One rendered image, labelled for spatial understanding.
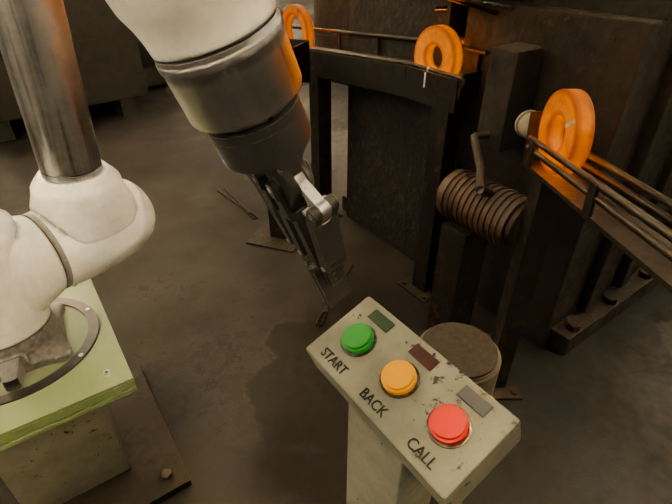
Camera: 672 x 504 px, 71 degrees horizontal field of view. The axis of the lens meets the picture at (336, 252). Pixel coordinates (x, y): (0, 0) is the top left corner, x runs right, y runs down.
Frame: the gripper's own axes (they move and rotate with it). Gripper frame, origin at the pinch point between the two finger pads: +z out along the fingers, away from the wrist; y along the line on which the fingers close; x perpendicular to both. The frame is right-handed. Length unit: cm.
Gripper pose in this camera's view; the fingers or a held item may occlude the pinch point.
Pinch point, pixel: (328, 275)
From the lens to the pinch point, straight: 49.4
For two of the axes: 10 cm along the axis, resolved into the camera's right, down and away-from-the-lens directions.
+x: -7.6, 5.9, -2.6
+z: 2.8, 6.6, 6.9
